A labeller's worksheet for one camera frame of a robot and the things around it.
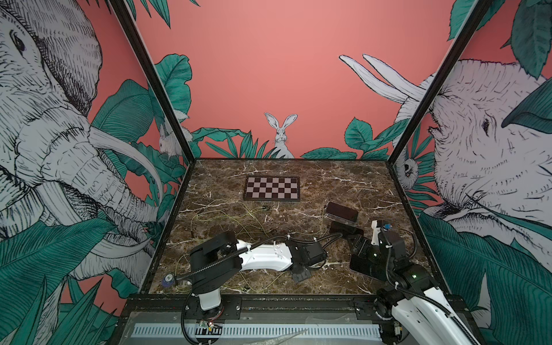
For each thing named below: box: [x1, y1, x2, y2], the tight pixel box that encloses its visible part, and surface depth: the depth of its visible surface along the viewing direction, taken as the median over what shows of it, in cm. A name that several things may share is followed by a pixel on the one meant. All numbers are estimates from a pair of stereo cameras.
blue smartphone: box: [324, 201, 360, 223], surface depth 103 cm
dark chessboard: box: [242, 175, 301, 202], surface depth 107 cm
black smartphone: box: [329, 220, 364, 236], surface depth 98 cm
